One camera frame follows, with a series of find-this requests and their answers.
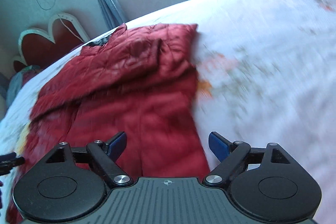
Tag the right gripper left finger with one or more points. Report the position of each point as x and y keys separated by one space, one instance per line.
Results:
x=113 y=148

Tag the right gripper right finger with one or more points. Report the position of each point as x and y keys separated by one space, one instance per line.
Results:
x=222 y=148

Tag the red quilted jacket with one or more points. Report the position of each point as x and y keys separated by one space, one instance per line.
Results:
x=140 y=82

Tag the red heart-shaped headboard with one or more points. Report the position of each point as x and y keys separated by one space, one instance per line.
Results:
x=44 y=47

